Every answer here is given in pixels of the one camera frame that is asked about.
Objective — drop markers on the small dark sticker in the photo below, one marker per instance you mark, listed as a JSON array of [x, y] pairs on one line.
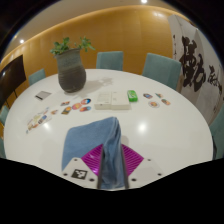
[[65, 103]]

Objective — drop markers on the small orange sticker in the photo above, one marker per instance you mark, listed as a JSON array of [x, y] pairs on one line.
[[54, 112]]

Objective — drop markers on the dark square sticker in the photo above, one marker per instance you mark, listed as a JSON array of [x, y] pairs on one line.
[[66, 110]]

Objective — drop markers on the small round sticker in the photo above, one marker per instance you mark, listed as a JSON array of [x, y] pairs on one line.
[[166, 102], [159, 95], [147, 96], [153, 104]]

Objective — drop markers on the blue towel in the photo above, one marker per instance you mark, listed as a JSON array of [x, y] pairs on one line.
[[86, 136]]

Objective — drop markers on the round blue sticker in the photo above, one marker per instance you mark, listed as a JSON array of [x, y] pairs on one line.
[[85, 101]]

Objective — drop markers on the potted plant in grey pot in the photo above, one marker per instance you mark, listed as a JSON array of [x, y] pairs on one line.
[[71, 75]]

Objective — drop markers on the white flat box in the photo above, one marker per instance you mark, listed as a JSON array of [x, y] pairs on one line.
[[111, 100]]

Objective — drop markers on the green small case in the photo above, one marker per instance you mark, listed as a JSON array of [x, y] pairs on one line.
[[132, 95]]

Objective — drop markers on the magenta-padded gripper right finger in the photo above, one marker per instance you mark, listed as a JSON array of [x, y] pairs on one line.
[[133, 161]]

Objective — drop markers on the calligraphy folding screen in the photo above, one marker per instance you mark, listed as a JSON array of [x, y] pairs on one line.
[[196, 66]]

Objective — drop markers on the black wall screen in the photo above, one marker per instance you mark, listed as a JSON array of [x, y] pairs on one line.
[[11, 78]]

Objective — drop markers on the round orange sticker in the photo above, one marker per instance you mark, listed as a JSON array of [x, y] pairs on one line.
[[76, 106], [85, 108]]

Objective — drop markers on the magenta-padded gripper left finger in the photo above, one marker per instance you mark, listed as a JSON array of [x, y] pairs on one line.
[[90, 161]]

